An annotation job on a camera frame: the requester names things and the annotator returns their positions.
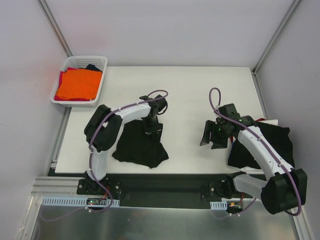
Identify right white cable duct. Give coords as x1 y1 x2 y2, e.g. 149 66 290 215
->
210 200 228 211

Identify left aluminium corner post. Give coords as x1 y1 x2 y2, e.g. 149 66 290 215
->
37 0 73 58

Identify navy t shirt in basket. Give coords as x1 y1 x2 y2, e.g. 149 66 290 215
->
85 64 102 73

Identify white plastic laundry basket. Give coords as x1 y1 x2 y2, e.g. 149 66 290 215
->
50 55 108 108

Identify aluminium corner post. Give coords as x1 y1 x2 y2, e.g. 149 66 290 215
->
37 0 73 58
251 0 303 76

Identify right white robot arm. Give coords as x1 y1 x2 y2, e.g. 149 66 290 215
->
200 103 308 217

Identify white cable duct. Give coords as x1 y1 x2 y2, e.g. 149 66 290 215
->
210 200 228 211
41 196 120 208

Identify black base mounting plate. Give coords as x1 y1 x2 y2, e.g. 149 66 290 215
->
76 172 260 208

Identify orange t shirt in basket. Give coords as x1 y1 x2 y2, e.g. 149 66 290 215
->
57 69 102 101

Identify left white cable duct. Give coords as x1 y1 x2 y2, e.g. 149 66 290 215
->
41 196 120 208

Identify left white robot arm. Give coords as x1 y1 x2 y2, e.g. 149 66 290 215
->
84 94 169 195

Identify black t shirt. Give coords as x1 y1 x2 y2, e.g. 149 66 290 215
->
227 121 295 170
112 120 169 169

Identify right aluminium corner post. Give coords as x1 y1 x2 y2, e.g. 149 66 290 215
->
251 0 303 76

